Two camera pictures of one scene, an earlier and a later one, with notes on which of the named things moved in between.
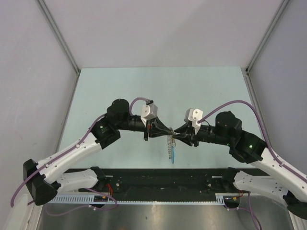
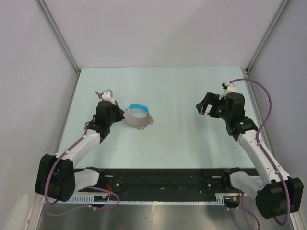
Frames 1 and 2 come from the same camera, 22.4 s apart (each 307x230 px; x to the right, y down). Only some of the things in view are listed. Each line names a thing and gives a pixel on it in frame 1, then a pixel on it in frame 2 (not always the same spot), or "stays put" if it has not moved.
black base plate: x=156 y=184 stays put
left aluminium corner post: x=59 y=35 stays put
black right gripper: x=190 y=137 → x=210 y=98
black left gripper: x=154 y=130 → x=119 y=111
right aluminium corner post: x=252 y=61 stays put
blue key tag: x=172 y=154 → x=135 y=106
